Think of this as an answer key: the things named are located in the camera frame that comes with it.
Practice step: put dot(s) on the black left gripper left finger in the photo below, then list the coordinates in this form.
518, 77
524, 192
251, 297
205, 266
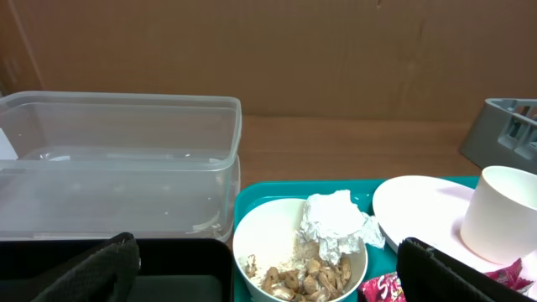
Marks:
105, 272

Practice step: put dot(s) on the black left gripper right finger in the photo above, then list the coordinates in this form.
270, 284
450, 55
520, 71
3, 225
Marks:
429, 275

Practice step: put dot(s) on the red snack wrapper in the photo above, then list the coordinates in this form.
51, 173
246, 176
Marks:
387, 287

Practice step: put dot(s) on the large white plate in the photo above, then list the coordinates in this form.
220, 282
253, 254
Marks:
431, 210

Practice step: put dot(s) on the white paper cup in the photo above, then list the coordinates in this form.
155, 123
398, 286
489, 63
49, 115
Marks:
500, 222

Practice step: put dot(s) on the white tissue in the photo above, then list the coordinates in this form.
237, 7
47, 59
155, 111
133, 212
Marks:
337, 226

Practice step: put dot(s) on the clear plastic waste bin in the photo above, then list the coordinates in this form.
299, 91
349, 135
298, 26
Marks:
93, 164

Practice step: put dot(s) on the grey dishwasher rack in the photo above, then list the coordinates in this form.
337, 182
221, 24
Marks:
504, 133

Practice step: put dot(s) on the teal serving tray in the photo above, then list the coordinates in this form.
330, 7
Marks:
379, 261

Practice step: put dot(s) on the black plastic tray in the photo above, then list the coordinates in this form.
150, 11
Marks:
171, 269

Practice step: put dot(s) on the white bowl with food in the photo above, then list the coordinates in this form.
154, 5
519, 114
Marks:
277, 265

